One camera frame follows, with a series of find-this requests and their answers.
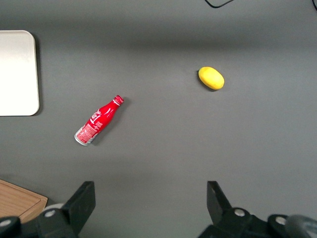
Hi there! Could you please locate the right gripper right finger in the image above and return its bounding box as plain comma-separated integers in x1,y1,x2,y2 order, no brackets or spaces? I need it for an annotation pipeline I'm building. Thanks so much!
198,180,268,238

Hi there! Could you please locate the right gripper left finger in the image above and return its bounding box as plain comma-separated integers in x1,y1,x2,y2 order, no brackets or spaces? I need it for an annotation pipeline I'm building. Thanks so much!
37,180,96,238

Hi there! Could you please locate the beige rectangular tray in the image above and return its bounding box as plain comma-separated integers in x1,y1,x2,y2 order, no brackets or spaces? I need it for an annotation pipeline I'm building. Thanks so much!
0,30,40,117

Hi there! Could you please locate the wooden drawer cabinet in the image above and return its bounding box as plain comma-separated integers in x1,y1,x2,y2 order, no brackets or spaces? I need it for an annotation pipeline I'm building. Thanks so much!
0,178,49,224

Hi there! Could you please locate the red cola bottle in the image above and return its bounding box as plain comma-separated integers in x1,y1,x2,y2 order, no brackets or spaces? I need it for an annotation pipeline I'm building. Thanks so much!
74,94,124,146

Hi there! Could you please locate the yellow lemon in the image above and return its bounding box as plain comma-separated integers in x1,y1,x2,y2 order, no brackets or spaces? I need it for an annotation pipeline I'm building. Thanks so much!
198,66,225,91

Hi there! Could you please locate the black looped cable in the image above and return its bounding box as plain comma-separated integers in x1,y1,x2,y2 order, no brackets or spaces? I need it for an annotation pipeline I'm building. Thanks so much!
204,0,235,9

